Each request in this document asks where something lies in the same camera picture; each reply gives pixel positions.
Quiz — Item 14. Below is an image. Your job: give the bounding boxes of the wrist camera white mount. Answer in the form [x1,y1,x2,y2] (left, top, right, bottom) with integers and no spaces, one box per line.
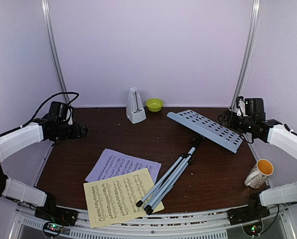
[236,96,246,117]
[66,107,74,125]

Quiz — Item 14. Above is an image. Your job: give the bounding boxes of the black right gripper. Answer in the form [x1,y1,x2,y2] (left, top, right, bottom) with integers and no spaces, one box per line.
[217,109,254,133]

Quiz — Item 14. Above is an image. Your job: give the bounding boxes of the purple sheet music page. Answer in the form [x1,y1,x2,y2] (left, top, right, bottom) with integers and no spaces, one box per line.
[85,148,161,183]

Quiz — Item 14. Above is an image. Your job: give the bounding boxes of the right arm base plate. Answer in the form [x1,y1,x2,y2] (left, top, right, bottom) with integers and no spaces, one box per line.
[227,206,270,225]

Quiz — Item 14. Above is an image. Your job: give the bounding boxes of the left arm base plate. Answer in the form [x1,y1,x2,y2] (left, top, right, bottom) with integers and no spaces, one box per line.
[34,207,78,226]

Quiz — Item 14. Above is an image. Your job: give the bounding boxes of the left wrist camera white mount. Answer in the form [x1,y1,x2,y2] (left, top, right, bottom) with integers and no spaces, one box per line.
[66,107,74,125]

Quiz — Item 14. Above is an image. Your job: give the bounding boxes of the aluminium corner post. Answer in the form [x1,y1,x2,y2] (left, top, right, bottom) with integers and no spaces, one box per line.
[41,0,67,92]
[230,0,262,111]

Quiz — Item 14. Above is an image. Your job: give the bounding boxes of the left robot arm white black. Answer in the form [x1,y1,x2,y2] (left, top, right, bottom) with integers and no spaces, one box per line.
[0,94,88,224]

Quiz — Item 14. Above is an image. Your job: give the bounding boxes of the light blue folding music stand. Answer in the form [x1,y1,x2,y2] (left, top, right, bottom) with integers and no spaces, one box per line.
[136,110,243,215]

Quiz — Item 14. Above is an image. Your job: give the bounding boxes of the green plastic bowl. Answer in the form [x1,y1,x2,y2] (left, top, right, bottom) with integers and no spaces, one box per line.
[146,98,164,112]

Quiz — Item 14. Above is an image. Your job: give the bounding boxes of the left aluminium corner post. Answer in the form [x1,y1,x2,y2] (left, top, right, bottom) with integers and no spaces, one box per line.
[41,0,67,92]

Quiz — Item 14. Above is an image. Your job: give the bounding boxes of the white mug orange inside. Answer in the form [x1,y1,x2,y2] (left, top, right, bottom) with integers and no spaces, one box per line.
[244,159,274,189]

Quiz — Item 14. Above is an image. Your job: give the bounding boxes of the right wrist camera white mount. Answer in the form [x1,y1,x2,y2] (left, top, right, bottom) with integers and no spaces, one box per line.
[236,96,246,117]

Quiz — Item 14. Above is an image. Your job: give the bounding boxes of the yellow sheet music page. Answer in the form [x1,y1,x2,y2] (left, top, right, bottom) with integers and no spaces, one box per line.
[83,168,154,228]

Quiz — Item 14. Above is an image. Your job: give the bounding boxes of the front aluminium frame rail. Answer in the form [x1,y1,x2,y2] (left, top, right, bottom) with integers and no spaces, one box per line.
[13,204,296,239]

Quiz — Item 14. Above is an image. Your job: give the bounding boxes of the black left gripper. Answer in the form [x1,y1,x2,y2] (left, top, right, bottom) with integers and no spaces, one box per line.
[57,121,87,141]

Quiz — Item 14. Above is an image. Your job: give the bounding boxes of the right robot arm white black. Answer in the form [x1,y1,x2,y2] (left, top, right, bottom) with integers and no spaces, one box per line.
[217,96,297,220]

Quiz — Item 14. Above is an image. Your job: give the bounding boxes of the white metronome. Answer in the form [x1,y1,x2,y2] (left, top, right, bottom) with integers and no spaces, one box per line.
[126,87,147,124]

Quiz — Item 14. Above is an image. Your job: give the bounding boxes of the right aluminium corner post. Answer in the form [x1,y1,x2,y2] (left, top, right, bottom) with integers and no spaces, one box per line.
[230,0,262,111]

